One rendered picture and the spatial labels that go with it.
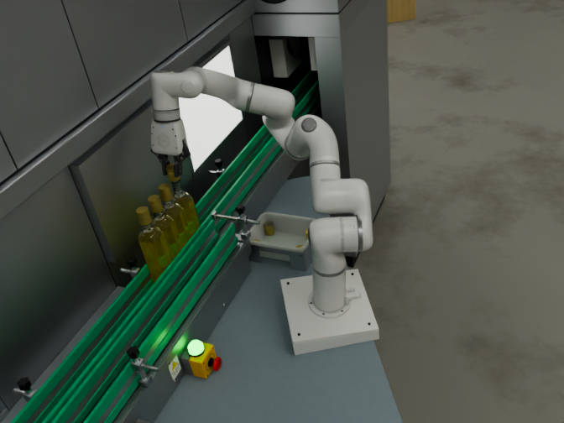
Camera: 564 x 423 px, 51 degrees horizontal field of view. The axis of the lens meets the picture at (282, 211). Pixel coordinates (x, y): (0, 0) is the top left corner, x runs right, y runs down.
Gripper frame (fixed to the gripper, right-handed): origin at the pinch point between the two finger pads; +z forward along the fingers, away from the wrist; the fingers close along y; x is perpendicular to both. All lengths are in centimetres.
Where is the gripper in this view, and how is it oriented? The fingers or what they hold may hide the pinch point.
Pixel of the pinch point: (172, 169)
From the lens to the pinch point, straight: 177.6
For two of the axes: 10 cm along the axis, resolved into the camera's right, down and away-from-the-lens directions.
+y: 9.1, 1.5, -4.0
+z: 0.2, 9.2, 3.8
